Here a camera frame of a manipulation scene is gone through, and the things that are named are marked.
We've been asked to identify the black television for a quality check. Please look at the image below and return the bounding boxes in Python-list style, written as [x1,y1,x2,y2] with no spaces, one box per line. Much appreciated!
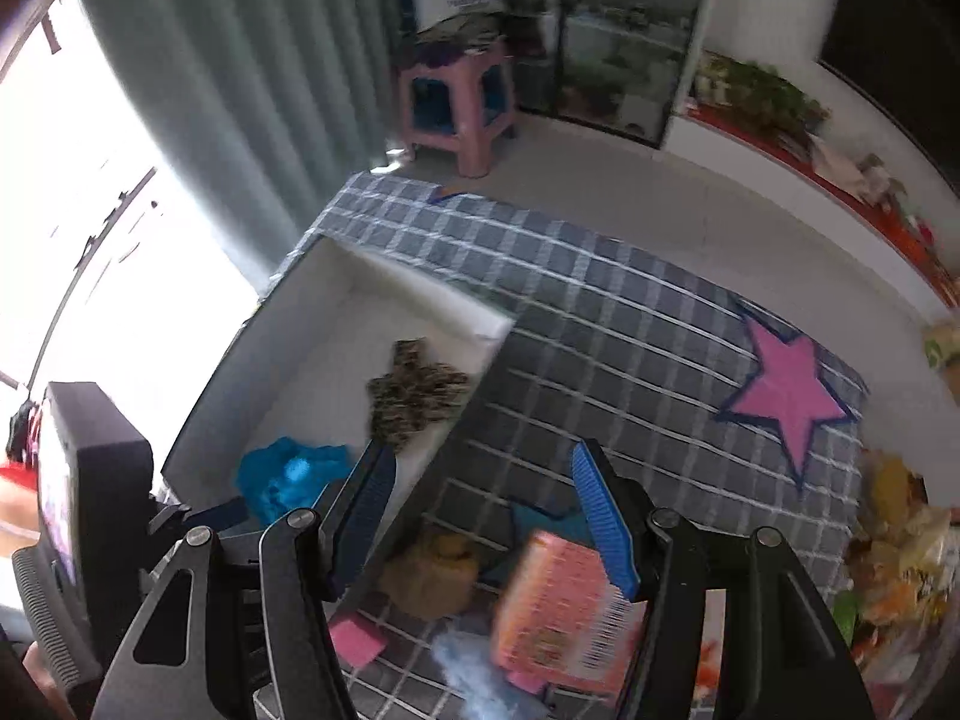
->
[817,0,960,188]

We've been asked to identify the leopard print cloth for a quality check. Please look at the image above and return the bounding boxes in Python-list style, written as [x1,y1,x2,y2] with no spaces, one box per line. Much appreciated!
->
[365,340,470,443]

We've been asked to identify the yellow-green packet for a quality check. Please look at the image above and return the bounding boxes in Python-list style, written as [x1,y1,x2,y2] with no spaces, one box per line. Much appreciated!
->
[922,322,960,372]

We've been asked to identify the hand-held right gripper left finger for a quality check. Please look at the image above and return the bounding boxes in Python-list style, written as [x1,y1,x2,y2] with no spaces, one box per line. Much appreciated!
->
[97,439,397,720]

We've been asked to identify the glass door cabinet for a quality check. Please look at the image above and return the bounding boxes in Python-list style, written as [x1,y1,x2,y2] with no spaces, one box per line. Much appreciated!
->
[517,0,710,149]

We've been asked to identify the pink cloth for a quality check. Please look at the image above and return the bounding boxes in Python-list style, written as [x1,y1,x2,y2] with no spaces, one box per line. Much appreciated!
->
[330,615,387,668]

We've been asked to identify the brown paper bag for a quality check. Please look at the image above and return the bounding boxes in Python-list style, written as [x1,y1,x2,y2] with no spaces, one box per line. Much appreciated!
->
[810,139,871,188]

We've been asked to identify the tan cloth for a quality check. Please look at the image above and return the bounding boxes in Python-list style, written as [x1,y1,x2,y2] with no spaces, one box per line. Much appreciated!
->
[379,532,481,620]

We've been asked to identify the checked blanket with pink star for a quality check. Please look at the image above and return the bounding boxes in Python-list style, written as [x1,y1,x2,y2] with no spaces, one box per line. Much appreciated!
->
[270,171,871,720]

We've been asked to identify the pile of snack packets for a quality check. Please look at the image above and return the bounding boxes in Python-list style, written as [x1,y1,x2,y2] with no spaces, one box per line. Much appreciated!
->
[840,450,960,720]

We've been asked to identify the dark clothes pile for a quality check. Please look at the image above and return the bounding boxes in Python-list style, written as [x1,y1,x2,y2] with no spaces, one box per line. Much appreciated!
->
[416,19,511,65]

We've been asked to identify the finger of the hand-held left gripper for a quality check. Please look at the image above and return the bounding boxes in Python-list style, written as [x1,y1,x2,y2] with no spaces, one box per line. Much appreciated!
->
[146,499,248,541]

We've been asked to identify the low cabinet with red top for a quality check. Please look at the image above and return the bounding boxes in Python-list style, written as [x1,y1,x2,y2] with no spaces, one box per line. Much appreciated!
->
[664,101,960,316]

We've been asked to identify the green potted plants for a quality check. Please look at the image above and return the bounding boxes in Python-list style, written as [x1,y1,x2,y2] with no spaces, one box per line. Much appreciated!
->
[694,52,830,140]

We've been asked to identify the light blue fluffy cloth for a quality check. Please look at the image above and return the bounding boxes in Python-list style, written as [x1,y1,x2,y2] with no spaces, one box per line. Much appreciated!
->
[435,630,548,720]

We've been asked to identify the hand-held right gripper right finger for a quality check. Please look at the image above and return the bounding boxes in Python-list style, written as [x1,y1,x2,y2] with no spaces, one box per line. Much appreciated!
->
[574,441,875,720]

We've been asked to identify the pink snack box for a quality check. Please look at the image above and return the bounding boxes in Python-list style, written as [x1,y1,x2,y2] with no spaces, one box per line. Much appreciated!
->
[491,531,647,695]

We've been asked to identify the pink plastic stool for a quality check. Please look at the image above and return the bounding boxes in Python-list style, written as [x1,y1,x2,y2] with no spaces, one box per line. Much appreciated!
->
[397,45,518,177]

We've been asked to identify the grey-green curtain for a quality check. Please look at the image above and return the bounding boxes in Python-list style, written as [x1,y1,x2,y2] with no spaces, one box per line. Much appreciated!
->
[75,0,421,301]

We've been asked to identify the white-lined storage box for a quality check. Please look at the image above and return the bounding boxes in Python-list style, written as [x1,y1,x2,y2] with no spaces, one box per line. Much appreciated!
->
[161,232,518,541]

